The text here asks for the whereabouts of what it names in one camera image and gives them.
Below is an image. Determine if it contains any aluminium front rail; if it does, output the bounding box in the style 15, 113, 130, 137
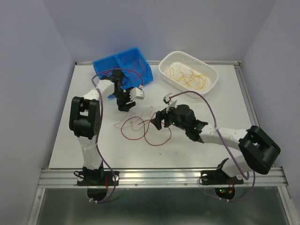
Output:
37, 167, 288, 188

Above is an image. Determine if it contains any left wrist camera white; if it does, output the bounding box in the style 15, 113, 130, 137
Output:
129, 88, 145, 101

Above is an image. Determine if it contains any yellow wire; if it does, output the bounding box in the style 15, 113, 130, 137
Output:
165, 66, 209, 90

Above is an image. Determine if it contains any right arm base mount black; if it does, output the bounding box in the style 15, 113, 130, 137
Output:
198, 158, 244, 186

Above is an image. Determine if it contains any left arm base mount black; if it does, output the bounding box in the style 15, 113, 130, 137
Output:
73, 164, 120, 187

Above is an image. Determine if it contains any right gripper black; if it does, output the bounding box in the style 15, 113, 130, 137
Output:
150, 103, 188, 131

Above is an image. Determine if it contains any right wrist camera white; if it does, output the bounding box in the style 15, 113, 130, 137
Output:
163, 93, 177, 113

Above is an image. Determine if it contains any white perforated plastic basket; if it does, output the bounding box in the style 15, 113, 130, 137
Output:
158, 51, 219, 98

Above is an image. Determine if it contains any red tangled wire bundle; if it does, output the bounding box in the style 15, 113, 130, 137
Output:
113, 105, 172, 146

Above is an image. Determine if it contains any purple cable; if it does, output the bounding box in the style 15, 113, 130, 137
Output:
89, 68, 145, 204
168, 90, 256, 203

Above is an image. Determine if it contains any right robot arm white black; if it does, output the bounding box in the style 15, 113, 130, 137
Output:
151, 105, 281, 185

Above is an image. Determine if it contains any red white striped wire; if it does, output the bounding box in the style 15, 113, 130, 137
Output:
120, 53, 145, 83

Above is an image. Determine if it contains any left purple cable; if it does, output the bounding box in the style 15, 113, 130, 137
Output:
89, 68, 145, 204

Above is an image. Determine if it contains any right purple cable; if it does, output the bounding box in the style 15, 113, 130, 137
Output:
168, 90, 256, 203

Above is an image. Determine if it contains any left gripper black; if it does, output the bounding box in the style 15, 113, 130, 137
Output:
112, 87, 135, 113

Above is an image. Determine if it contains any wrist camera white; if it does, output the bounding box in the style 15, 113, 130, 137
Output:
163, 93, 177, 113
129, 88, 145, 101

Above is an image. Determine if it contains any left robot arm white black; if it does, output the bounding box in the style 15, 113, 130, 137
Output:
69, 69, 143, 186

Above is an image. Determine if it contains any blue plastic divided bin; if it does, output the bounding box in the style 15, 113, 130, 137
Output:
92, 47, 154, 89

